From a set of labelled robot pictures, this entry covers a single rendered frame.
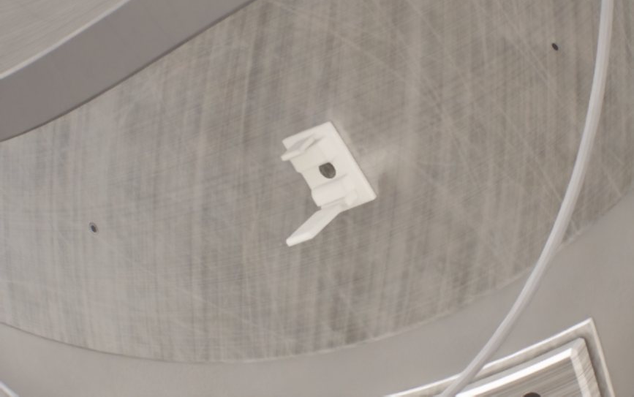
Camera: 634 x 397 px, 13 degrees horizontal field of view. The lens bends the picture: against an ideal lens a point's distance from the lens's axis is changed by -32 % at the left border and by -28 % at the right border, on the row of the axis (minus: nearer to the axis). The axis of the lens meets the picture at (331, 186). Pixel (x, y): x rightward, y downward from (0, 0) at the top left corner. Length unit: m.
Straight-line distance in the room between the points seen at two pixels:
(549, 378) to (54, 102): 0.18
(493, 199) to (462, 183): 0.01
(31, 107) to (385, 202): 0.12
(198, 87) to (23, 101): 0.07
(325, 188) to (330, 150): 0.01
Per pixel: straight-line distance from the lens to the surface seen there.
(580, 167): 0.88
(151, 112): 0.99
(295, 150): 0.96
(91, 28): 0.93
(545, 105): 0.92
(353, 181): 0.96
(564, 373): 0.95
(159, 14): 0.91
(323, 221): 0.95
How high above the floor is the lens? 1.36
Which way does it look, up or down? 36 degrees down
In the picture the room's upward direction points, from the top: 5 degrees clockwise
